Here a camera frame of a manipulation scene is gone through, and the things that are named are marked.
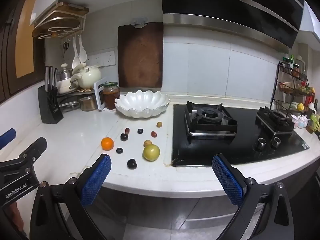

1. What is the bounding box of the black wire spice rack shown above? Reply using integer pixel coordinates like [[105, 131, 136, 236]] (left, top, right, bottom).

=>
[[270, 61, 316, 113]]

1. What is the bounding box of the rectangular wooden board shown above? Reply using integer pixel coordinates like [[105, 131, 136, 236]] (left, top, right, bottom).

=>
[[56, 2, 89, 16]]

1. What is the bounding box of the grey wall hook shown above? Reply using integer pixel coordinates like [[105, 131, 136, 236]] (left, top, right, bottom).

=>
[[132, 17, 148, 28]]

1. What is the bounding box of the round wooden board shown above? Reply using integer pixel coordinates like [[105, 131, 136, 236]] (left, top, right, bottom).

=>
[[32, 16, 81, 38]]

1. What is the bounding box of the cream pot with lid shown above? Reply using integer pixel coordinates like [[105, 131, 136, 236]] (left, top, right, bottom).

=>
[[75, 64, 102, 89]]

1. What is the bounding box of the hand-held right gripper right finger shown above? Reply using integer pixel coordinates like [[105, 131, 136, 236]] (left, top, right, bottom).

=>
[[212, 154, 295, 240]]

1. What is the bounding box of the yellow oil bottle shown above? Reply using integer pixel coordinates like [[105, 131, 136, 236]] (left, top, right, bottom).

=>
[[306, 112, 320, 134]]

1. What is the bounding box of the glass jar with green lid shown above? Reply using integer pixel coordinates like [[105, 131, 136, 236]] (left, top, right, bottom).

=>
[[102, 82, 121, 110]]

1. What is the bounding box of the small orange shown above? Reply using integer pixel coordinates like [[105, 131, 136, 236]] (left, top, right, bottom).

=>
[[101, 137, 115, 151]]

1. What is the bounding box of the black range hood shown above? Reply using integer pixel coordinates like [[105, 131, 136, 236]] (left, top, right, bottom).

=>
[[159, 0, 305, 49]]

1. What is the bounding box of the black burner grate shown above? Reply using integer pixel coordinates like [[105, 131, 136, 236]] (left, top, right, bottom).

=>
[[255, 106, 295, 135], [184, 101, 238, 137]]

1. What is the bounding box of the brown wooden cutting board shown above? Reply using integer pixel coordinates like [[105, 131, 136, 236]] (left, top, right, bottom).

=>
[[117, 22, 164, 88]]

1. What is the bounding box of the white plastic jug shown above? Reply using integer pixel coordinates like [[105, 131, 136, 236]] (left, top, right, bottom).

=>
[[295, 55, 307, 75]]

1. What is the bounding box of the black glass gas stove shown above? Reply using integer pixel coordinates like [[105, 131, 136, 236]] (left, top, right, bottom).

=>
[[171, 104, 310, 168]]

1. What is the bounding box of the white frame stand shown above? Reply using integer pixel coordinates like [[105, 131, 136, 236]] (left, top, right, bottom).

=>
[[94, 77, 109, 111]]

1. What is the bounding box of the person's left hand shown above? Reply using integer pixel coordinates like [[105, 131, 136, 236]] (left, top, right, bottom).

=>
[[5, 200, 24, 232]]

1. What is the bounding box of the steel counter shelf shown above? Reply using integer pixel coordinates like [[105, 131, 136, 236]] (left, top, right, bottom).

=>
[[56, 87, 98, 113]]

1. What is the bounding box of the white wire wall rack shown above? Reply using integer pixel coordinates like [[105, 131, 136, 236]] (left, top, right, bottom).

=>
[[31, 1, 89, 41]]

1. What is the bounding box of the black knife block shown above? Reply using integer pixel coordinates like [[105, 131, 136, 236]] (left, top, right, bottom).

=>
[[37, 85, 64, 124]]

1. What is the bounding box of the green apple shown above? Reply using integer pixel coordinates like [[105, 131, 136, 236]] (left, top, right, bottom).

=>
[[143, 144, 161, 161]]

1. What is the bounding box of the white scalloped bowl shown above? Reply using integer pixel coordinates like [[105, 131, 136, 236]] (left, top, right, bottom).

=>
[[114, 90, 171, 118]]

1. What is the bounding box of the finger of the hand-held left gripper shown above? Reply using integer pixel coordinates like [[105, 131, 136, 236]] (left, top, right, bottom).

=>
[[0, 137, 47, 180], [0, 128, 17, 149]]

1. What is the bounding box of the seasoning packet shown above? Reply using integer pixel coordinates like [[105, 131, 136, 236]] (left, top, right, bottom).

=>
[[278, 81, 295, 92]]

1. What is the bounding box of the white seasoning jar set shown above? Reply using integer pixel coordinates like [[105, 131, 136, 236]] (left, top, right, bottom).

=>
[[291, 114, 309, 129]]

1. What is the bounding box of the small steel pot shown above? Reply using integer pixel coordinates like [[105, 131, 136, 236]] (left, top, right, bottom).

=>
[[79, 96, 99, 112]]

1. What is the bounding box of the white wall outlet strip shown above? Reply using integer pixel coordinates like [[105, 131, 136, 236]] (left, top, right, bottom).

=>
[[86, 51, 116, 67]]

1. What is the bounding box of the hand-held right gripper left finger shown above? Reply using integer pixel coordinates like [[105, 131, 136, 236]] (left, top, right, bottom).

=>
[[30, 154, 112, 240]]

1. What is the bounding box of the white rice spoon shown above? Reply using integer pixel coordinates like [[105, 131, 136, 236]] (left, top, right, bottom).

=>
[[78, 35, 88, 64]]

